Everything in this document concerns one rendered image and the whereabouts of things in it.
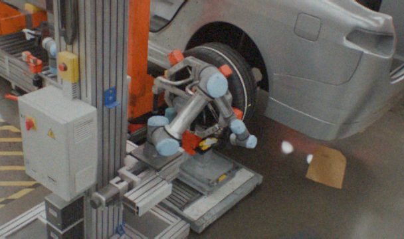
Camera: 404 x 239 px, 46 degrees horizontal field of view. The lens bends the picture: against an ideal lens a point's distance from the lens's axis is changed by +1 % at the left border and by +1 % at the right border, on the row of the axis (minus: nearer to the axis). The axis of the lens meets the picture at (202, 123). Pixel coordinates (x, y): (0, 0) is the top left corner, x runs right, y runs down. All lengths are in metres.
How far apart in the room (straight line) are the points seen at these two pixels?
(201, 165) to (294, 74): 1.05
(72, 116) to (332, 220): 2.30
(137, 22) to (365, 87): 1.54
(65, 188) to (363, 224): 2.36
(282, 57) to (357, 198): 1.51
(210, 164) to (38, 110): 1.74
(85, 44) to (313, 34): 1.45
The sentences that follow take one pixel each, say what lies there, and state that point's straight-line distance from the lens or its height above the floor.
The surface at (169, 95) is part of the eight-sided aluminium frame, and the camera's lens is 3.48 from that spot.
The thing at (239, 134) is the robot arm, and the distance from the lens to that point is 2.73.
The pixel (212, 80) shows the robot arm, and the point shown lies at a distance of 2.42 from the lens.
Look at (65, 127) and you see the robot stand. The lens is 2.29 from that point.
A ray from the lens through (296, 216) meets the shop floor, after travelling 3.81.
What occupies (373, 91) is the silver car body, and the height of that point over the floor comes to 1.16.
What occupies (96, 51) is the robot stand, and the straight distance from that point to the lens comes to 2.32.
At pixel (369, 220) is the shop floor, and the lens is 4.02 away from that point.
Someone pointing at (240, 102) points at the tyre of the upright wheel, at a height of 0.93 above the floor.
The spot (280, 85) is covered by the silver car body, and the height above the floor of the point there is 1.02.
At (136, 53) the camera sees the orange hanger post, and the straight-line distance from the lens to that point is 3.40.
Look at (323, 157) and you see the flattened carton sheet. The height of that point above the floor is 0.01.
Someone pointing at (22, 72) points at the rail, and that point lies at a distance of 4.82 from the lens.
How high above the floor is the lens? 2.44
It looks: 31 degrees down
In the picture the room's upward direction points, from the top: 8 degrees clockwise
